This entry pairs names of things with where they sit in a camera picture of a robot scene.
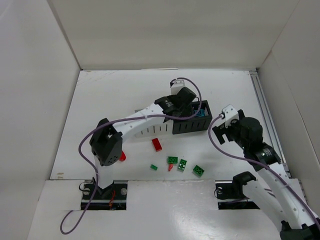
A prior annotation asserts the teal rounded lego piece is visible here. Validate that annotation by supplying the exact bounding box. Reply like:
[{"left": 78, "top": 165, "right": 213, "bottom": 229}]
[{"left": 196, "top": 109, "right": 206, "bottom": 118}]

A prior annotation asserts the green curved lego brick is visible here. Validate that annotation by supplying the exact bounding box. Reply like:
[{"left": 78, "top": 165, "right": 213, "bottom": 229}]
[{"left": 167, "top": 156, "right": 178, "bottom": 165}]

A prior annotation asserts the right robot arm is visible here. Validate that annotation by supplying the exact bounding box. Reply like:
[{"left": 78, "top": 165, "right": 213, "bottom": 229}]
[{"left": 208, "top": 104, "right": 320, "bottom": 240}]

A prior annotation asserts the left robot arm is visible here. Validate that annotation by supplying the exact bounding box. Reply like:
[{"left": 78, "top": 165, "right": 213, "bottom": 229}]
[{"left": 89, "top": 87, "right": 196, "bottom": 195}]

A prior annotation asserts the black double bin container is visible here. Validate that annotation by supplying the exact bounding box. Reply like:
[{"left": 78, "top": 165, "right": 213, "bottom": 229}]
[{"left": 172, "top": 100, "right": 213, "bottom": 135}]

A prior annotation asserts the white double bin container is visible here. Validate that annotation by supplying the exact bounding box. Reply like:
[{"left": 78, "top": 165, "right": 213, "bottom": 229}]
[{"left": 134, "top": 119, "right": 174, "bottom": 138}]

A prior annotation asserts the red rectangular lego brick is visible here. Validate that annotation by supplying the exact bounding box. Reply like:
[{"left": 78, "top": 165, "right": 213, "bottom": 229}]
[{"left": 151, "top": 138, "right": 163, "bottom": 152}]

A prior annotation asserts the small red lego piece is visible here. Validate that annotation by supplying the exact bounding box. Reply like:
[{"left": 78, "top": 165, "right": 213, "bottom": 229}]
[{"left": 168, "top": 163, "right": 174, "bottom": 172}]

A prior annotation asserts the small green lego piece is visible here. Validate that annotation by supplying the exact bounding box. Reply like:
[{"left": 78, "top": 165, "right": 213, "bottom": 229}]
[{"left": 150, "top": 164, "right": 158, "bottom": 171}]

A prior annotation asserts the red rounded lego piece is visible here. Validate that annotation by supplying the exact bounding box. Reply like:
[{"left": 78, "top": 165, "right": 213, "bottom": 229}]
[{"left": 119, "top": 151, "right": 127, "bottom": 162}]

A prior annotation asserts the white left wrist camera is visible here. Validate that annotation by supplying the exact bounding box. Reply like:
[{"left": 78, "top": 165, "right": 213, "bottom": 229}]
[{"left": 170, "top": 78, "right": 185, "bottom": 95}]

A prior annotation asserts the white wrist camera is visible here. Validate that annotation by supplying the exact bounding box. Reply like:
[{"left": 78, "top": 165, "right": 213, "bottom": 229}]
[
  {"left": 170, "top": 78, "right": 185, "bottom": 95},
  {"left": 221, "top": 104, "right": 239, "bottom": 128}
]

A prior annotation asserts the aluminium rail right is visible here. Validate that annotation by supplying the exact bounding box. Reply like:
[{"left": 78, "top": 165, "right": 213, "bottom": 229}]
[{"left": 249, "top": 70, "right": 286, "bottom": 163}]

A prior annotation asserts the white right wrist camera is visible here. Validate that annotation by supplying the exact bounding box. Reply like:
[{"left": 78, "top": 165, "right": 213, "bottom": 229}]
[{"left": 221, "top": 104, "right": 239, "bottom": 128}]

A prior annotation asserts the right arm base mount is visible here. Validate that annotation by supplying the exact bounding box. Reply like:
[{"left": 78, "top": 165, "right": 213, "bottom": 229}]
[{"left": 214, "top": 171, "right": 259, "bottom": 210}]

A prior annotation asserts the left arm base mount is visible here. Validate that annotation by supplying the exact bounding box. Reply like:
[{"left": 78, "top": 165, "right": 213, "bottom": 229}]
[{"left": 78, "top": 178, "right": 128, "bottom": 211}]

